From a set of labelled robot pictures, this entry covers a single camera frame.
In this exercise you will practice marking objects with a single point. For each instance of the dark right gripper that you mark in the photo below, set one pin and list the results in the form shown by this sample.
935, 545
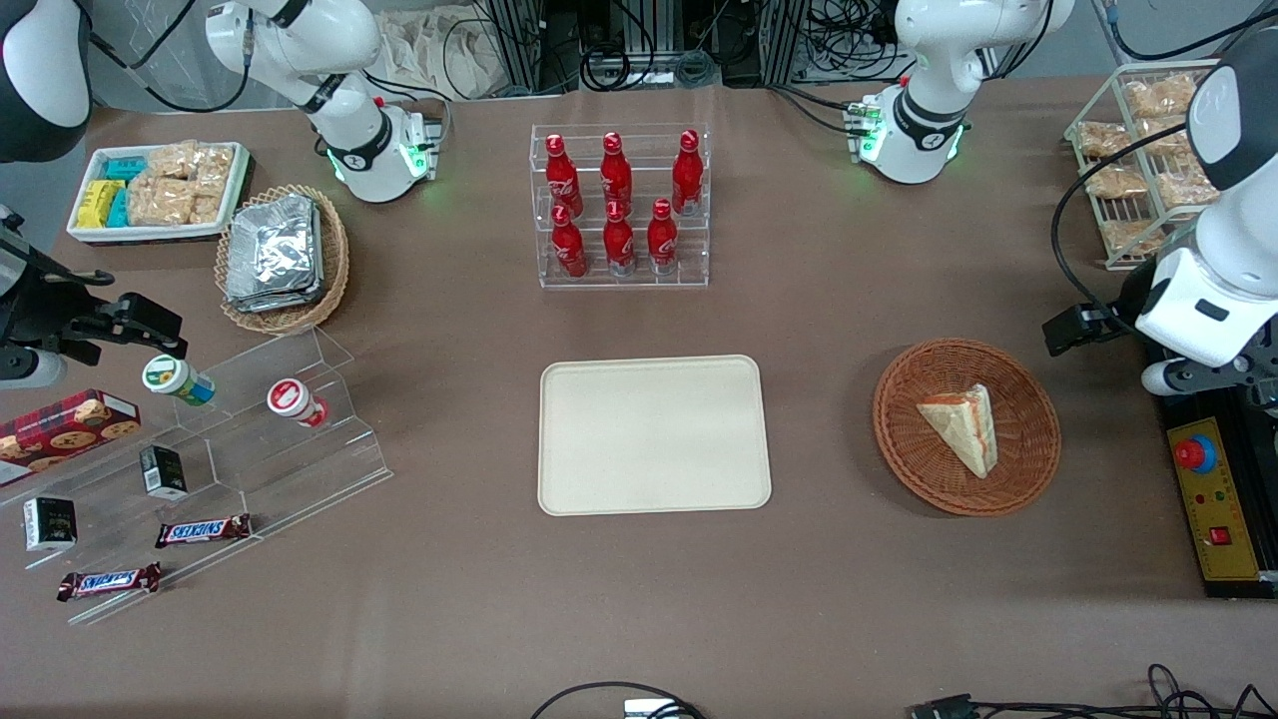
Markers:
52, 309

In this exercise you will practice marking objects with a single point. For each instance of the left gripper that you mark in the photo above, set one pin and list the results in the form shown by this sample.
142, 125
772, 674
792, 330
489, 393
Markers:
1110, 323

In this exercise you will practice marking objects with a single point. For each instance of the triangle sandwich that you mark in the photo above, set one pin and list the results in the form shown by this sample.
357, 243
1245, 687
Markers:
963, 429

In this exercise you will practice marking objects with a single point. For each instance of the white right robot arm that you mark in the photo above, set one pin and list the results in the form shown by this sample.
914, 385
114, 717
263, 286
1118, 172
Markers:
300, 40

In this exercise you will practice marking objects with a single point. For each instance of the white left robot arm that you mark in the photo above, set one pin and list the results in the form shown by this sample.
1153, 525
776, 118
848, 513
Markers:
929, 60

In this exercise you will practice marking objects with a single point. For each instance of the white rectangular snack tray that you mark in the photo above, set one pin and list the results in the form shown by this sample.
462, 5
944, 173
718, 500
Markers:
150, 236

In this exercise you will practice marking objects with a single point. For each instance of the light tan wicker basket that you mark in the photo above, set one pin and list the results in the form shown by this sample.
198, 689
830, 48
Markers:
335, 270

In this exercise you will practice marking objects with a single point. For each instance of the brown round wicker basket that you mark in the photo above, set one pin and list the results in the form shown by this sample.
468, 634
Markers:
919, 469

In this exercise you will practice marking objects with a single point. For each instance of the beige plastic tray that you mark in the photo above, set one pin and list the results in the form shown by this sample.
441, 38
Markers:
639, 439

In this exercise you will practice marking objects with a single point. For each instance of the yellow emergency stop box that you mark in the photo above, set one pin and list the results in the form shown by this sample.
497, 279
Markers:
1213, 499

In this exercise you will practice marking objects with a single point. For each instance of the yellow snack pack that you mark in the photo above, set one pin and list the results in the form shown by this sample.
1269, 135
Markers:
95, 205

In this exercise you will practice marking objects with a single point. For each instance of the teal snack pack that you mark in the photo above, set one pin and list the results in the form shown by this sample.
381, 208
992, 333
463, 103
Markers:
120, 208
125, 168

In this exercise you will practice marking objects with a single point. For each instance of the red cookie box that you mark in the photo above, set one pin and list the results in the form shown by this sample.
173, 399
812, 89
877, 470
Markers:
60, 431

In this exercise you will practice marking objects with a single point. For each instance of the clear rice cracker bag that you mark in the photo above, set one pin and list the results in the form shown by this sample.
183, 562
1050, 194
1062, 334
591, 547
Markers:
207, 208
172, 160
160, 202
215, 168

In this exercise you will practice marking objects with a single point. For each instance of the green lid snack cup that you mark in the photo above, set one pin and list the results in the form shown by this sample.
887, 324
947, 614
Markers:
175, 379

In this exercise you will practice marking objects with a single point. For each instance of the black tabletop appliance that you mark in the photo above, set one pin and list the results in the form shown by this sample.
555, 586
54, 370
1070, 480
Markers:
1268, 589

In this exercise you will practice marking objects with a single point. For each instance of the bagged fried snack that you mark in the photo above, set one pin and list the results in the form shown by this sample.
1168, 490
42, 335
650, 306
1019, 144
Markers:
1116, 183
1130, 236
1158, 134
1103, 140
1158, 96
1183, 190

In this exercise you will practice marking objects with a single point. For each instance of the small black carton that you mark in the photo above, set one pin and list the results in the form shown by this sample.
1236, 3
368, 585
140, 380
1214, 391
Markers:
50, 524
163, 472

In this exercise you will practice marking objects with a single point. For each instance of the silver foil packet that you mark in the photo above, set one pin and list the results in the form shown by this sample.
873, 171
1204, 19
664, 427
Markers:
270, 255

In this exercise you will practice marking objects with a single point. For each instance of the red lid snack cup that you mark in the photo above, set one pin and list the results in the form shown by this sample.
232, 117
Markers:
292, 399

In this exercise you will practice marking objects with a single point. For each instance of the brown Snickers bar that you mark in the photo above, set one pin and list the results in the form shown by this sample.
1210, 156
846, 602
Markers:
203, 531
110, 581

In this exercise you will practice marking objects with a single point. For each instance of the clear acrylic stepped stand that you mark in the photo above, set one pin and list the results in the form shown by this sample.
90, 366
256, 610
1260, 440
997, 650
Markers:
300, 469

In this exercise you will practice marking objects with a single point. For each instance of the cream cloth bag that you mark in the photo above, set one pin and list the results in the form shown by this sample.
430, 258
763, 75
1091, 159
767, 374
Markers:
429, 50

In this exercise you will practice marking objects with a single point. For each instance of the red cola bottle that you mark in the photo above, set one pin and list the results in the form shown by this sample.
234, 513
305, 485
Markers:
568, 248
662, 240
616, 172
562, 180
687, 172
619, 243

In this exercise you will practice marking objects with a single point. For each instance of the clear acrylic bottle rack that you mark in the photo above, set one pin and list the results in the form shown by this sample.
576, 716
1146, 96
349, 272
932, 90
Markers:
699, 272

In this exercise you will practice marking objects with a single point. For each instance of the small white device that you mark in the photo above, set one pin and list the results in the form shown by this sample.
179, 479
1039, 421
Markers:
651, 709

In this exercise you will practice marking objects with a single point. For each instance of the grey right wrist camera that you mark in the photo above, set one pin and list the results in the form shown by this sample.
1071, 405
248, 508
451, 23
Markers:
30, 369

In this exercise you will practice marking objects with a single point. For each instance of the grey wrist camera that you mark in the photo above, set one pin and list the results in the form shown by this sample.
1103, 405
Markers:
30, 369
1163, 377

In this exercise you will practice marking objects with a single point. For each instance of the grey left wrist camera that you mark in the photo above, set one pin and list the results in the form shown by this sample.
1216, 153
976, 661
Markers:
1163, 377

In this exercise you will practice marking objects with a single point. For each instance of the aluminium frame post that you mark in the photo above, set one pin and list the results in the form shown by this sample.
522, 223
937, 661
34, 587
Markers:
517, 40
784, 40

